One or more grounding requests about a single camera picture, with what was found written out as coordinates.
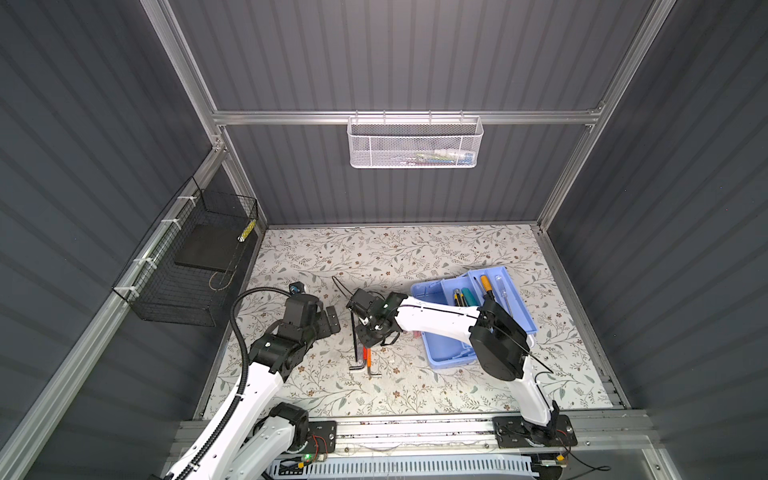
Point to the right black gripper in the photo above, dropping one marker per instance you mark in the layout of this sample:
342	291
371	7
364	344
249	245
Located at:
365	340

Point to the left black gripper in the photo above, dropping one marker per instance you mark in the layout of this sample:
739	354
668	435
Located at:
325	329

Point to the large black hex key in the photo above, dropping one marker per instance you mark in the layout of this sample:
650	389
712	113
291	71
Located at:
359	360

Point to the white blue tool box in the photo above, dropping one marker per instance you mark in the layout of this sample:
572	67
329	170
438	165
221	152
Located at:
443	351

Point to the yellow black utility knife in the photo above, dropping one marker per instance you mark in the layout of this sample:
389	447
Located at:
459	298

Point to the teal handled tool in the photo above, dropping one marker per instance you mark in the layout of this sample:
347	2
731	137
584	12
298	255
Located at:
468	297

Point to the black yellow screwdriver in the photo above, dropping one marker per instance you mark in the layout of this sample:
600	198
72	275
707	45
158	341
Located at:
485	286

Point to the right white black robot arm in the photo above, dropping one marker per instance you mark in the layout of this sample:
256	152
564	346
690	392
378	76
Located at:
502	347

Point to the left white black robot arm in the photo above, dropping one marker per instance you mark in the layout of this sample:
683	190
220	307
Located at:
238	443

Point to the yellow tag in cage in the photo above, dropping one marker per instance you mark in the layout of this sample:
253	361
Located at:
247	231

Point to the clear small screwdriver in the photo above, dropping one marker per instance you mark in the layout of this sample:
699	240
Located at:
503	292

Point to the black foam pad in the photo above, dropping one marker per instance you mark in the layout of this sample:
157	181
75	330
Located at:
212	248

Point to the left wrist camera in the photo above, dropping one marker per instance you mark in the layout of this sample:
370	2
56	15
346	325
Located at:
297	288

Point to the white vented cable duct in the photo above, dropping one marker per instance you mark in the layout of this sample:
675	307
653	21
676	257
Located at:
480	466

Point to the black wire cage basket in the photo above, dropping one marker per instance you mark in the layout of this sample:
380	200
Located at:
161	291

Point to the white wire mesh basket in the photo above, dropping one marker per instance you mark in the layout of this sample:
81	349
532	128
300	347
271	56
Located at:
414	142

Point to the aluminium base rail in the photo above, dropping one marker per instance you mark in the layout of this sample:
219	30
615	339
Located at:
595	430

